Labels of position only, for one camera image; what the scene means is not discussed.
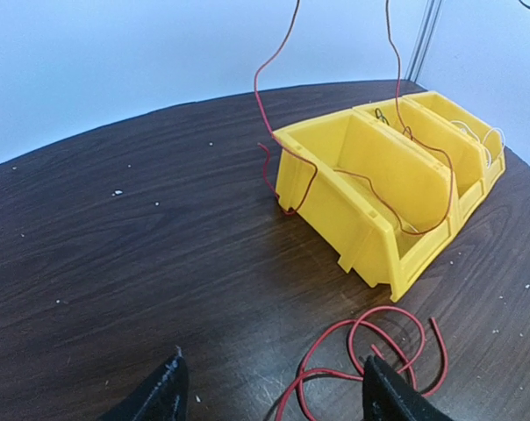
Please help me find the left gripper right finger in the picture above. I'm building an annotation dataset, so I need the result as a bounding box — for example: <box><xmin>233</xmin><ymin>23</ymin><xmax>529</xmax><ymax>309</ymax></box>
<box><xmin>362</xmin><ymin>356</ymin><xmax>452</xmax><ymax>421</ymax></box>

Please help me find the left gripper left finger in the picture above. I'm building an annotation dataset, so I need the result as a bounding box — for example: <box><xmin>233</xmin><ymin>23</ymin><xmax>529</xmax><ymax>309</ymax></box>
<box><xmin>98</xmin><ymin>346</ymin><xmax>190</xmax><ymax>420</ymax></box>

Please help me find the red cable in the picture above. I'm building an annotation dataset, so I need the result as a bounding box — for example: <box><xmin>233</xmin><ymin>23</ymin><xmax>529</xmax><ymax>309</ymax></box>
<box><xmin>252</xmin><ymin>0</ymin><xmax>455</xmax><ymax>238</ymax></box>
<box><xmin>273</xmin><ymin>305</ymin><xmax>449</xmax><ymax>421</ymax></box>

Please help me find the white cable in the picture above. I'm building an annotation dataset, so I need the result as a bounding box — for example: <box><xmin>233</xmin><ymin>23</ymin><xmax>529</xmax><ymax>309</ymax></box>
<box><xmin>448</xmin><ymin>118</ymin><xmax>507</xmax><ymax>170</ymax></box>

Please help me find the right aluminium frame post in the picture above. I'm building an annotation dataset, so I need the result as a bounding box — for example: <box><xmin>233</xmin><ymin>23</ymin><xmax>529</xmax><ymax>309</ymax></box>
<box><xmin>405</xmin><ymin>0</ymin><xmax>443</xmax><ymax>82</ymax></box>

